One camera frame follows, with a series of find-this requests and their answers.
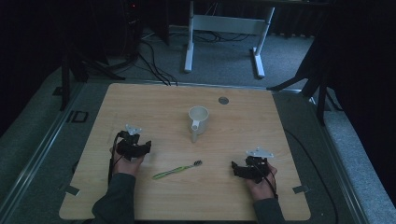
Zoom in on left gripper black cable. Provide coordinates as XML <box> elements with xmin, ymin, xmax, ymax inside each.
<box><xmin>107</xmin><ymin>131</ymin><xmax>124</xmax><ymax>185</ymax></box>

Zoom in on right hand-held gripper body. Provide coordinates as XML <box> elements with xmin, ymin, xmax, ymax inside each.
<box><xmin>244</xmin><ymin>147</ymin><xmax>276</xmax><ymax>185</ymax></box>

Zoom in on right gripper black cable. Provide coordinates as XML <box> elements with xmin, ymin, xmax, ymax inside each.
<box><xmin>252</xmin><ymin>160</ymin><xmax>279</xmax><ymax>200</ymax></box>

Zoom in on black computer tower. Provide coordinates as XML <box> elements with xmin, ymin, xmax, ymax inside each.
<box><xmin>120</xmin><ymin>0</ymin><xmax>145</xmax><ymax>62</ymax></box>

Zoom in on grey tape strip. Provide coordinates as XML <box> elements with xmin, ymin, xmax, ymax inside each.
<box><xmin>63</xmin><ymin>184</ymin><xmax>81</xmax><ymax>197</ymax></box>
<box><xmin>291</xmin><ymin>185</ymin><xmax>310</xmax><ymax>195</ymax></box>

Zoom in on black rectangular floor bracket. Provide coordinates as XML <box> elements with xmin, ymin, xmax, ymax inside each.
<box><xmin>65</xmin><ymin>109</ymin><xmax>90</xmax><ymax>124</ymax></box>

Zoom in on person's left hand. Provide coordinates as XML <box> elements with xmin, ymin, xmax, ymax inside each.
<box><xmin>109</xmin><ymin>147</ymin><xmax>146</xmax><ymax>178</ymax></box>

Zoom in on person's right hand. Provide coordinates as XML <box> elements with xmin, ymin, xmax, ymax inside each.
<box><xmin>245</xmin><ymin>162</ymin><xmax>278</xmax><ymax>202</ymax></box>

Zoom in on metal floor rail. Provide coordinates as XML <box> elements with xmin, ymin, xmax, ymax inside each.
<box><xmin>306</xmin><ymin>92</ymin><xmax>372</xmax><ymax>224</ymax></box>
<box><xmin>0</xmin><ymin>81</ymin><xmax>87</xmax><ymax>218</ymax></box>

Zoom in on white desk frame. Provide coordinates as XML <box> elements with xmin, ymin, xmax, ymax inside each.
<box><xmin>183</xmin><ymin>0</ymin><xmax>276</xmax><ymax>79</ymax></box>

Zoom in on white cup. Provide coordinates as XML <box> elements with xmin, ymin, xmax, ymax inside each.
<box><xmin>188</xmin><ymin>105</ymin><xmax>210</xmax><ymax>144</ymax></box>

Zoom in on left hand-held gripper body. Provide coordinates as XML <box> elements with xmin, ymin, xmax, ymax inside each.
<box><xmin>116</xmin><ymin>123</ymin><xmax>148</xmax><ymax>162</ymax></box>

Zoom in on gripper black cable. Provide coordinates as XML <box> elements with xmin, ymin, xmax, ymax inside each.
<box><xmin>252</xmin><ymin>160</ymin><xmax>279</xmax><ymax>200</ymax></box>
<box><xmin>107</xmin><ymin>131</ymin><xmax>124</xmax><ymax>185</ymax></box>

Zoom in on black metal stand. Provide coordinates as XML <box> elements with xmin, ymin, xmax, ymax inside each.
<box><xmin>59</xmin><ymin>43</ymin><xmax>126</xmax><ymax>112</ymax></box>
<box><xmin>266</xmin><ymin>36</ymin><xmax>344</xmax><ymax>127</ymax></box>

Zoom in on green toothbrush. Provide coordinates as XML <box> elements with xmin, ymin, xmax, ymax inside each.
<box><xmin>151</xmin><ymin>160</ymin><xmax>204</xmax><ymax>180</ymax></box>

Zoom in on long black floor cable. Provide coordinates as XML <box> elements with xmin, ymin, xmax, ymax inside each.
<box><xmin>282</xmin><ymin>128</ymin><xmax>340</xmax><ymax>224</ymax></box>

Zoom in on black floor cables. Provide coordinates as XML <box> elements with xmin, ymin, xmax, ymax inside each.
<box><xmin>136</xmin><ymin>29</ymin><xmax>179</xmax><ymax>87</ymax></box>

